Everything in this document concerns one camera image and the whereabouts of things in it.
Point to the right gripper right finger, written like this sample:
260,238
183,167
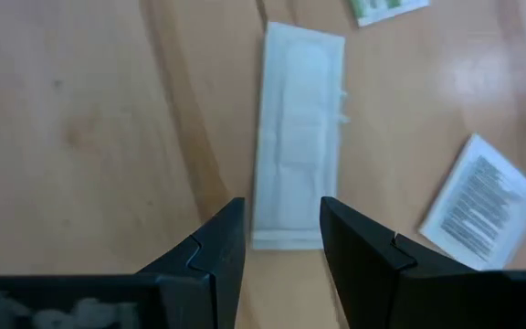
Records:
363,274

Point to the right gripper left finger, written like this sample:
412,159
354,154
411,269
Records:
208,274

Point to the white plain bandage wrapper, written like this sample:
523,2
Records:
299,137

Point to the green striped bandage wrapper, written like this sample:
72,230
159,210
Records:
381,9

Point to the square printed antiseptic wipe packet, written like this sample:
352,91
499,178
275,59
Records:
482,205

